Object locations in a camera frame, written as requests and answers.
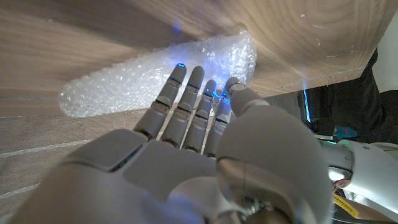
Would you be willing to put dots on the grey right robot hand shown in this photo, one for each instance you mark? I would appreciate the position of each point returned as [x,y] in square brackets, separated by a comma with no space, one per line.
[186,174]

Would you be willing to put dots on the clear bubble wrap sheet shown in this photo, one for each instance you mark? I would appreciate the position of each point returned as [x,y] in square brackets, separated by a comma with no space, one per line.
[140,81]

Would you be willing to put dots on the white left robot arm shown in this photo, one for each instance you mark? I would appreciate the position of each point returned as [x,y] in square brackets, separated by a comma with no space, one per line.
[373,174]

